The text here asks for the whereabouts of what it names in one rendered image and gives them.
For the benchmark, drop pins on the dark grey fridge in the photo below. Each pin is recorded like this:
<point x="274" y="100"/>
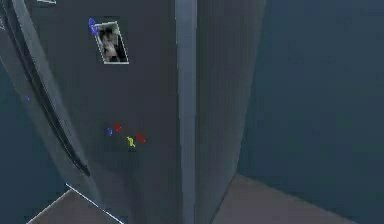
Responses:
<point x="150" y="100"/>

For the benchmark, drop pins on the red fridge magnet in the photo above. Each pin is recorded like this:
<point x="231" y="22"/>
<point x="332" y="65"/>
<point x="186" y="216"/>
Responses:
<point x="117" y="127"/>
<point x="141" y="137"/>

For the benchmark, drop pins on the yellow fridge magnet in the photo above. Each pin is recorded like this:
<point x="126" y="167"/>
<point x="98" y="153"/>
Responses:
<point x="131" y="141"/>

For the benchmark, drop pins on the small blue fridge magnet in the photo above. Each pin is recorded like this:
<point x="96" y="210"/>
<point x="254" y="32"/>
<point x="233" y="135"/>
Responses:
<point x="109" y="131"/>

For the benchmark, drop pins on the black and white photo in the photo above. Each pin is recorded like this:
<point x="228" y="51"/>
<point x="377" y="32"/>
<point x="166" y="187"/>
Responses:
<point x="111" y="42"/>

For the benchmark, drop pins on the large blue fridge magnet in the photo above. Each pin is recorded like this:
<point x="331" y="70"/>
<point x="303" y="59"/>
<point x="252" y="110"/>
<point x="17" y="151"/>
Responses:
<point x="92" y="26"/>

